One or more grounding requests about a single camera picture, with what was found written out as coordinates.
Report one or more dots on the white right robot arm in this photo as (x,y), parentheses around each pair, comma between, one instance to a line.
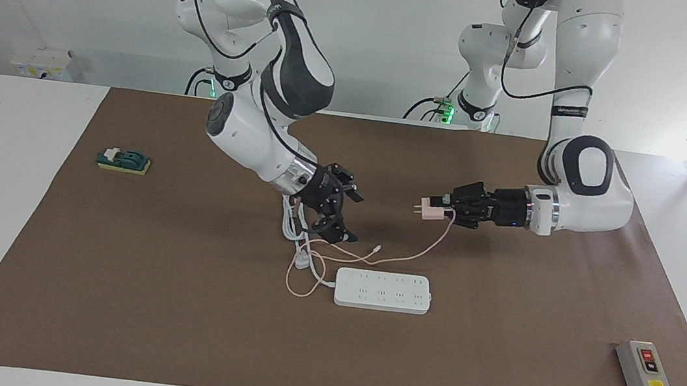
(246,128)

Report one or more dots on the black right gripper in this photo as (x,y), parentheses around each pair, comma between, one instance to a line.
(320,193)

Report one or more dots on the grey on-off switch box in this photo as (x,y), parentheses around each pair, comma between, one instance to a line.
(643,367)

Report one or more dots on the brown table mat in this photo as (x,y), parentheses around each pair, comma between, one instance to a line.
(234,337)

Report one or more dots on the white wall socket box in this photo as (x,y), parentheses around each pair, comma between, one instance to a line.
(41,64)

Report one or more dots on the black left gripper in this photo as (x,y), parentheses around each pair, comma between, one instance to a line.
(509,208)

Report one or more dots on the white power strip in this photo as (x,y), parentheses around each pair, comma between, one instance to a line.
(384,291)

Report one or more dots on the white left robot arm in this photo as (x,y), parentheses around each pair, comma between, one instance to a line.
(592,197)

